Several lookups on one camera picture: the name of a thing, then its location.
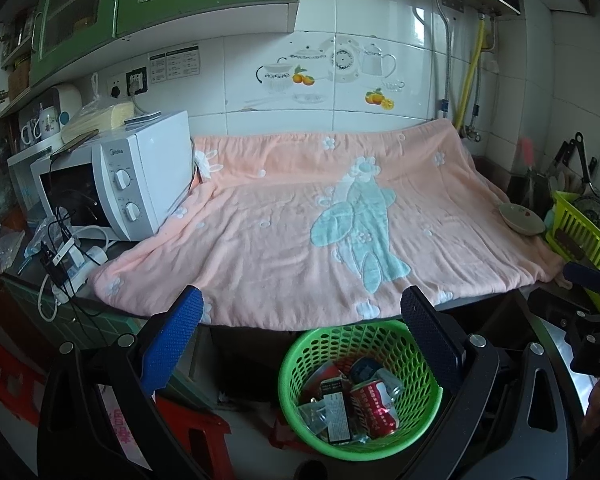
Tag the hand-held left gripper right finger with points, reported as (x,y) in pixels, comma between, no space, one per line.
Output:
(430,340)

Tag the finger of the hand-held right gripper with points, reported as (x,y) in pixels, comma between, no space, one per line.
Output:
(560,310)
(592,277)

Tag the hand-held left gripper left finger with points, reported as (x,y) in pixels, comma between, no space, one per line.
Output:
(172,340)

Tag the blue drink can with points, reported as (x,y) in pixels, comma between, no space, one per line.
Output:
(367,370)

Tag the red drink can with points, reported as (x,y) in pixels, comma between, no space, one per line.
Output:
(375,407)

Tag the small black box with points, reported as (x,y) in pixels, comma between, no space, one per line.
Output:
(339,417)

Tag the green plastic basket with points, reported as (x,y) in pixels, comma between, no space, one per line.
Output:
(365,452)

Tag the silver wrapper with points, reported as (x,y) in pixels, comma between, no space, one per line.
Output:
(314,417)

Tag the cleaver knife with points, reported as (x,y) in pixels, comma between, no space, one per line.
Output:
(570,245)

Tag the dark frying pan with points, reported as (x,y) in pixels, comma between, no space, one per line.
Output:
(592,210)

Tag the green dish rack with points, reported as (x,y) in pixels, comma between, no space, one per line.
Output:
(562,210)

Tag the ceramic bowl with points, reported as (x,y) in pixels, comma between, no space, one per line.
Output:
(522,217)

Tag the white printed plastic bag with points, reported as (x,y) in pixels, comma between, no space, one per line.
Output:
(120,425)

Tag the white power strip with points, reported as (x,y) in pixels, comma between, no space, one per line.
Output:
(92,255)

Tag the pink floral blanket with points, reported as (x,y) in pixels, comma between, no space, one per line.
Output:
(260,240)

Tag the green base cabinet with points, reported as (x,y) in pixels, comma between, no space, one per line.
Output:
(25,295)

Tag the white microwave oven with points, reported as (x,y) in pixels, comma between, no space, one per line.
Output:
(165,160)

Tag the clear plastic bag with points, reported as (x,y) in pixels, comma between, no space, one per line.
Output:
(2,247)

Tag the yellow noodle packet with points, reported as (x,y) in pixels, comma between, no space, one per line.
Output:
(105,117)

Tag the white mug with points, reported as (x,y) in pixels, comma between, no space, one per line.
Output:
(30,134)
(50,121)

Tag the white rounded appliance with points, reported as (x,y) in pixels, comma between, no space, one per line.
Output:
(70,102)

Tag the white wall socket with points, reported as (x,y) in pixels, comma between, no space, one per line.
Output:
(116,87)

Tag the black wall socket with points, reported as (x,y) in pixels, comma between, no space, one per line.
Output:
(136,81)

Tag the wall notice sticker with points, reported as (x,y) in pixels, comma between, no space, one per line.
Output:
(174,64)

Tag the green wall cabinet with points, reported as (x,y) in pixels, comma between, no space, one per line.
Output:
(205,2)

